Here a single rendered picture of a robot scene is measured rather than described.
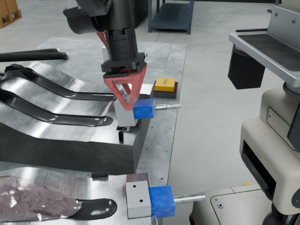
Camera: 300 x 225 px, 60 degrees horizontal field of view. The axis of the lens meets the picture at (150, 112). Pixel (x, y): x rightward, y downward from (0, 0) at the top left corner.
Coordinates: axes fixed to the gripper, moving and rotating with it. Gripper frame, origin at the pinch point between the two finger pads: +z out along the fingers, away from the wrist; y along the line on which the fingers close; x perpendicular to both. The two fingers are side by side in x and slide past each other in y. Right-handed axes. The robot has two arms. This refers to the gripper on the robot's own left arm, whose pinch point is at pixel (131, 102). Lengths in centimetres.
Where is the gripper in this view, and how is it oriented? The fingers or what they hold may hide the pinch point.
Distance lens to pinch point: 54.1
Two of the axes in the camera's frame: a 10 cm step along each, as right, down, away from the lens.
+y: -1.6, 3.8, -9.1
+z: 1.3, 9.2, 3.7
